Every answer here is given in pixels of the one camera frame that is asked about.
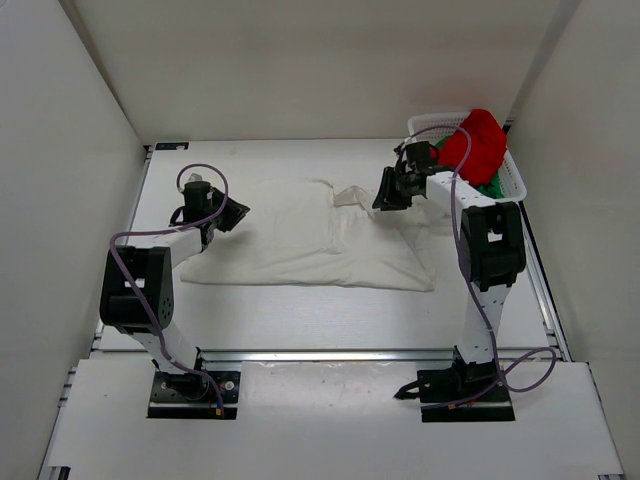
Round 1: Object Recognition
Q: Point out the white t shirt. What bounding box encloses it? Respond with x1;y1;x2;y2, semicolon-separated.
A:
180;177;436;292

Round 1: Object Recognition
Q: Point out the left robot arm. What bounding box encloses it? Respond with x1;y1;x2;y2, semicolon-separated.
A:
99;180;250;400

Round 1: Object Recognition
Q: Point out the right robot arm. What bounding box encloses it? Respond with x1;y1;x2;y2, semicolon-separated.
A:
373;141;526;400

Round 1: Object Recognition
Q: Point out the white plastic basket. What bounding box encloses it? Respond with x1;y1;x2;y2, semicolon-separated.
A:
407;111;527;202

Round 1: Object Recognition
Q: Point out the blue label sticker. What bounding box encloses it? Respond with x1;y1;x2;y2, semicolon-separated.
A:
154;142;189;151

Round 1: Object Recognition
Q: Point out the green t shirt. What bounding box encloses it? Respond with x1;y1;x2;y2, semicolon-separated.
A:
436;136;504;199

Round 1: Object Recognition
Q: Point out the red t shirt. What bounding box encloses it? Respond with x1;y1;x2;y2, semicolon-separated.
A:
438;109;507;187

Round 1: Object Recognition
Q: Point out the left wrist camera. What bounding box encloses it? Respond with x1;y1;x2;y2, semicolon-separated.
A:
185;173;205;188

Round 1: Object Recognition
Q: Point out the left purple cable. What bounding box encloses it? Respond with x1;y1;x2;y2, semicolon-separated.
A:
108;163;231;419

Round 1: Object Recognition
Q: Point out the purple cable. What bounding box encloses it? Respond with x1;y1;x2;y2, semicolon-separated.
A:
402;125;557;412
108;163;231;419

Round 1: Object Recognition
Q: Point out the aluminium table rail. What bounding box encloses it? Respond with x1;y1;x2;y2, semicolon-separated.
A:
202;349;453;363

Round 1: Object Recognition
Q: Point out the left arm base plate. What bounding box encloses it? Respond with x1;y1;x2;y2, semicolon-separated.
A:
147;367;241;421

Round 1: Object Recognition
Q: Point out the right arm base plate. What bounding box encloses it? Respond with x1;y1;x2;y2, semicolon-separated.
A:
394;364;516;423

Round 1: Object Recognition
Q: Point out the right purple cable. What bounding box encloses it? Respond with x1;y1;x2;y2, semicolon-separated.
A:
402;125;557;412

